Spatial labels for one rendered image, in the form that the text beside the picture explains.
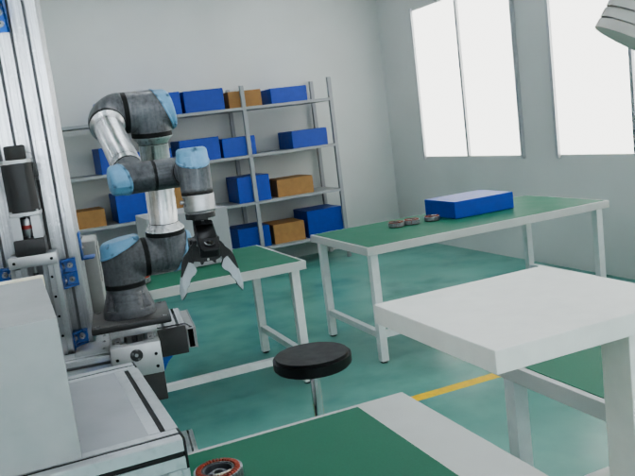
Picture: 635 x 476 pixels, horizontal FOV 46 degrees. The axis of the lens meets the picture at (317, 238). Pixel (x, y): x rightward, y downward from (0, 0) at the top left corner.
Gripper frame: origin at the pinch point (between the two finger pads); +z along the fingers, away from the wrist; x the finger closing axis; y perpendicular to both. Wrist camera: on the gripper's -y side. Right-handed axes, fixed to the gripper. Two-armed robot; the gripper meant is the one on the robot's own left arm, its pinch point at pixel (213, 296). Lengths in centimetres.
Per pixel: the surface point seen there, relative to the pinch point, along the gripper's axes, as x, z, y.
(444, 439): -47, 40, -18
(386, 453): -33, 40, -19
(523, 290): -45, -5, -64
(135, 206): 2, 22, 594
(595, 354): -110, 40, 11
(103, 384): 25.8, 4.0, -40.4
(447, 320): -27, -5, -72
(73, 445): 29, 2, -73
